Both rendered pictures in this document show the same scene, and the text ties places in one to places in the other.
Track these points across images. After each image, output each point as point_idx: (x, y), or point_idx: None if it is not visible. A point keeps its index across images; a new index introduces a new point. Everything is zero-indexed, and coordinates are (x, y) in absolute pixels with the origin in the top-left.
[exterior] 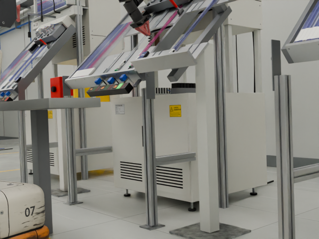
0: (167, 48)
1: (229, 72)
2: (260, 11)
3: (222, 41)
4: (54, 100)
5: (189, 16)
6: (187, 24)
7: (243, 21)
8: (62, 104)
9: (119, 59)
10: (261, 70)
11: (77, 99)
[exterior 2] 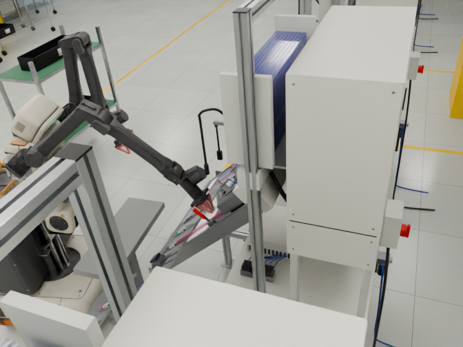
0: (184, 257)
1: (291, 297)
2: (373, 249)
3: (259, 273)
4: (76, 271)
5: (213, 235)
6: (211, 242)
7: (323, 255)
8: (83, 274)
9: (196, 217)
10: (364, 312)
11: (94, 275)
